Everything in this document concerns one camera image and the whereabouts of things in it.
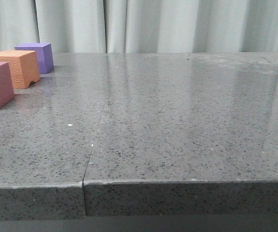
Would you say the purple foam cube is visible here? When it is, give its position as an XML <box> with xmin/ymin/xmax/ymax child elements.
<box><xmin>14</xmin><ymin>43</ymin><xmax>54</xmax><ymax>74</ymax></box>

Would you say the grey-green curtain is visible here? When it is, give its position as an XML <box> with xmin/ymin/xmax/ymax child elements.
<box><xmin>0</xmin><ymin>0</ymin><xmax>278</xmax><ymax>53</ymax></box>

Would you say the orange foam block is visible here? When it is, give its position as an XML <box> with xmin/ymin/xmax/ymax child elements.
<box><xmin>0</xmin><ymin>50</ymin><xmax>40</xmax><ymax>89</ymax></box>

